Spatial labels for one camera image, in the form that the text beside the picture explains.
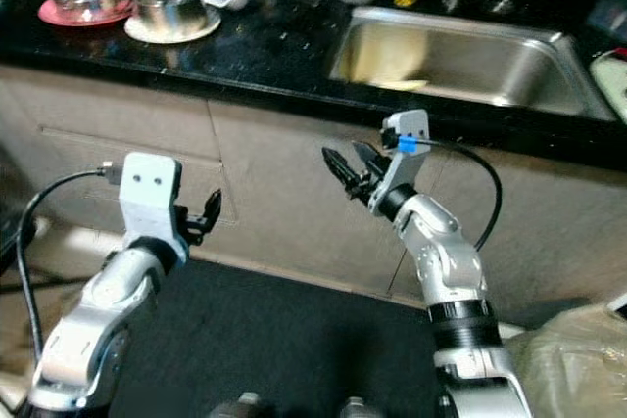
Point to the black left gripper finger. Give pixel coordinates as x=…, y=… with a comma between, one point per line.
x=213, y=208

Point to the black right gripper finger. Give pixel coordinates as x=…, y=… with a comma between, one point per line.
x=368, y=155
x=343, y=172

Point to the pink plastic plate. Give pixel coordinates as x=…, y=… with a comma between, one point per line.
x=51, y=15

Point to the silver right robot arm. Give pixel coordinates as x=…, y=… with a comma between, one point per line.
x=451, y=261

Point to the grey cabinet drawer front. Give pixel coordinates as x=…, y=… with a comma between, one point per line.
x=108, y=105
x=88, y=156

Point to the stainless steel sink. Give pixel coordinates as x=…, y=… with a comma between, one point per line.
x=460, y=61

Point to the black floor mat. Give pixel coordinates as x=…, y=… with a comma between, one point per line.
x=284, y=359

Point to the grey robot left knee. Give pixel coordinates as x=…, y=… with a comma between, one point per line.
x=240, y=408

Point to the grey robot knee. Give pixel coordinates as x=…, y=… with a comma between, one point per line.
x=240, y=408
x=355, y=410

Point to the small steel pot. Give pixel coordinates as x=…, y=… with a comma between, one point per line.
x=167, y=13

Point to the grey robot right knee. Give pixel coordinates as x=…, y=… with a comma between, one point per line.
x=355, y=410

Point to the olive green sack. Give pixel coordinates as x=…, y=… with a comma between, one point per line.
x=578, y=359

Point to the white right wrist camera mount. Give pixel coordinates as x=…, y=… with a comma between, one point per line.
x=402, y=168

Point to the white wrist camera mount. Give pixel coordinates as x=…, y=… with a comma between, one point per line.
x=402, y=168
x=152, y=193

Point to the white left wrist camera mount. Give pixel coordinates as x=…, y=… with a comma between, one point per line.
x=152, y=193

